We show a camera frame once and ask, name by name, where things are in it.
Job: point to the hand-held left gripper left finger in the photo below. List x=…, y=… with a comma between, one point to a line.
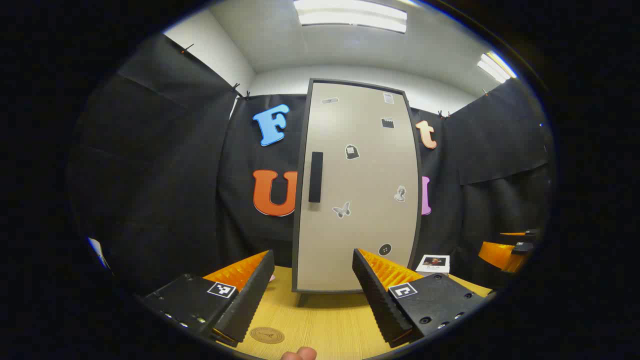
x=250, y=300

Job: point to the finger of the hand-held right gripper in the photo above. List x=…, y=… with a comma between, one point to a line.
x=497, y=256
x=531, y=234

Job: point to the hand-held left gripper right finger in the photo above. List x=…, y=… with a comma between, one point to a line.
x=382, y=300

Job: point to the round brown coaster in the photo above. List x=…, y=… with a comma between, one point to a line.
x=267, y=335

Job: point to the grey cabinet door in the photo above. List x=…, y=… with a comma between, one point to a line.
x=365, y=180

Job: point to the dark grey cabinet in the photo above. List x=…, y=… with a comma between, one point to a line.
x=300, y=185

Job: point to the white photo-cover book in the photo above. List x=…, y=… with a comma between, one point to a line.
x=433, y=263

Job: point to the black backdrop cloth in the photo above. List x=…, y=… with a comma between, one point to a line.
x=165, y=175

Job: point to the white printed box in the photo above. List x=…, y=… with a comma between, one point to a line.
x=99, y=254

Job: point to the ceiling light panel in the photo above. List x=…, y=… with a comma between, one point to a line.
x=495, y=66
x=350, y=17

